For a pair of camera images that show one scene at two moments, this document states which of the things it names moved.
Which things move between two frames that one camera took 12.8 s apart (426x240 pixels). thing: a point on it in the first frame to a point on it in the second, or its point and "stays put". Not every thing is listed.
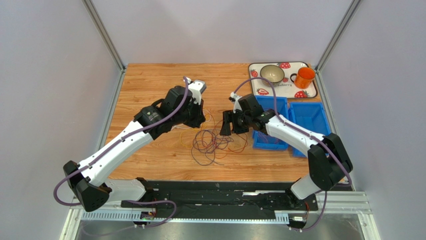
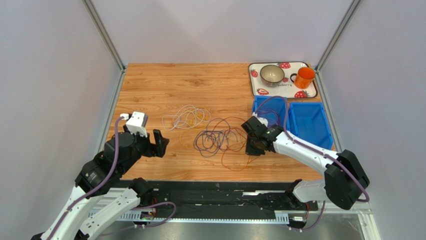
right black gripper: x=234 y=120 to x=254 y=140
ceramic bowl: x=275 y=74 stays put
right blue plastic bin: x=312 y=117 stays put
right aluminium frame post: x=337 y=36 stays put
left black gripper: x=200 y=117 to x=159 y=148
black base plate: x=223 y=196 stays put
